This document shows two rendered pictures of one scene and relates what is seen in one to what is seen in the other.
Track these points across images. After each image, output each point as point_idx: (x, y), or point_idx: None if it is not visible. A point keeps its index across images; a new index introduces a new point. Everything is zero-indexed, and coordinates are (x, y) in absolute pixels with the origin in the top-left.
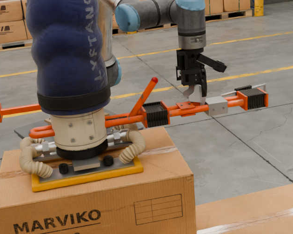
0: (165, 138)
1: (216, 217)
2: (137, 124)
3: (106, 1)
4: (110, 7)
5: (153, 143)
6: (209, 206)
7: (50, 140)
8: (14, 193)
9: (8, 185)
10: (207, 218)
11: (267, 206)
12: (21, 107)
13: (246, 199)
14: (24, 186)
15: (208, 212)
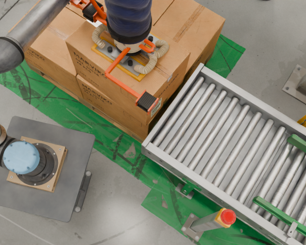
0: (80, 28)
1: (65, 50)
2: (10, 123)
3: (66, 2)
4: (69, 0)
5: (90, 30)
6: (57, 59)
7: (71, 165)
8: (175, 53)
9: (172, 63)
10: (69, 54)
11: (41, 33)
12: (128, 87)
13: (40, 45)
14: (167, 54)
15: (63, 57)
